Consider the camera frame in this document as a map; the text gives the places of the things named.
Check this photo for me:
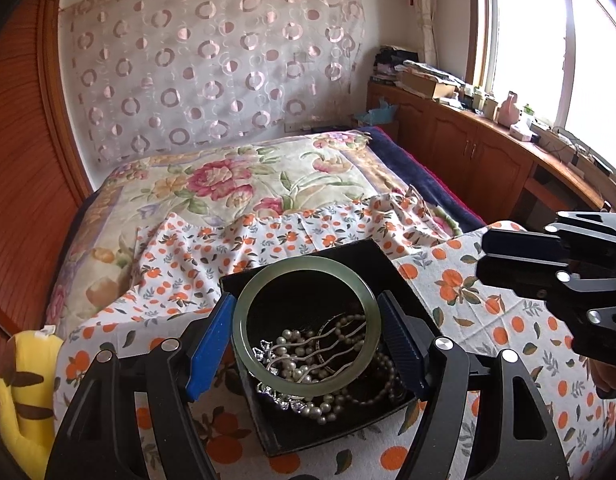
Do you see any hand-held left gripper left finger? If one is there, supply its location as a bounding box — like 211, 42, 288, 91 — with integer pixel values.
44, 294, 237, 480

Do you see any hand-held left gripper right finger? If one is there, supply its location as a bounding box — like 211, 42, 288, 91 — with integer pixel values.
377, 290, 571, 480

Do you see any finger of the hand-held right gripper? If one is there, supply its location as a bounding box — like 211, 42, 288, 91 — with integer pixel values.
475, 255, 616, 333
482, 209, 616, 267

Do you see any brown wooden bead bracelet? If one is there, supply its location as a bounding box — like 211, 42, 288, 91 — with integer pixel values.
340, 345, 407, 407

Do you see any silver flower hair comb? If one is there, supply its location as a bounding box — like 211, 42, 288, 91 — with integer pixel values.
253, 316, 369, 413

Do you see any white pearl necklace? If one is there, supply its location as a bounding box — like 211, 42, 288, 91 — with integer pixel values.
265, 312, 389, 427

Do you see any black square box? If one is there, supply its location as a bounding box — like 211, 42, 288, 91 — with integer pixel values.
220, 239, 441, 458

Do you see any pale green jade bangle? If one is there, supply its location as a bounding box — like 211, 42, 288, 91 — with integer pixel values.
232, 258, 381, 397

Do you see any person's right hand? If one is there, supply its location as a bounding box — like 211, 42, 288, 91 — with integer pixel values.
587, 357, 616, 398

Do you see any orange fruit print cloth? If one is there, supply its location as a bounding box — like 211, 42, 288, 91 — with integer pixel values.
52, 185, 616, 480

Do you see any white power strip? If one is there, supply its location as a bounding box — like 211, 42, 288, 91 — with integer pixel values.
533, 130, 615, 177

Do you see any dark blue blanket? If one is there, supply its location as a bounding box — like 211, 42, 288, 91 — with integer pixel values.
370, 127, 489, 235

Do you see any wooden cabinet counter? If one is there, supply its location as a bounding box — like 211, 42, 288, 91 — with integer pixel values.
365, 82, 616, 242

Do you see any white tissue box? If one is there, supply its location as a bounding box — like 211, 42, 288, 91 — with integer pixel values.
510, 122, 540, 142

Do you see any pink bottle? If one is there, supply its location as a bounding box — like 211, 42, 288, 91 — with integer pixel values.
497, 91, 520, 124

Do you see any floral quilt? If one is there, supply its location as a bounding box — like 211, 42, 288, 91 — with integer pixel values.
45, 130, 464, 342

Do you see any cardboard box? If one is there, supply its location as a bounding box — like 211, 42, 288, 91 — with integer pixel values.
400, 67, 459, 99

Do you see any blue tissue pack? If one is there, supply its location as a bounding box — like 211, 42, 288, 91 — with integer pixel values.
358, 100, 399, 129

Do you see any yellow plush toy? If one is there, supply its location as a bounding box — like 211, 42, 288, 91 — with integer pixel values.
0, 329, 64, 465

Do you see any wood framed window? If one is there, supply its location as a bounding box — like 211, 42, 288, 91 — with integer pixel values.
467, 0, 616, 181

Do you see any pile of dark clothes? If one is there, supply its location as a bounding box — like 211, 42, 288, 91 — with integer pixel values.
370, 45, 419, 86

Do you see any white window curtain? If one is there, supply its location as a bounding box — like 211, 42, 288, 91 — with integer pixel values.
393, 0, 439, 67

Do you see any circle pattern wall curtain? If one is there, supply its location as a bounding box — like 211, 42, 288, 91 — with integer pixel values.
60, 0, 367, 167

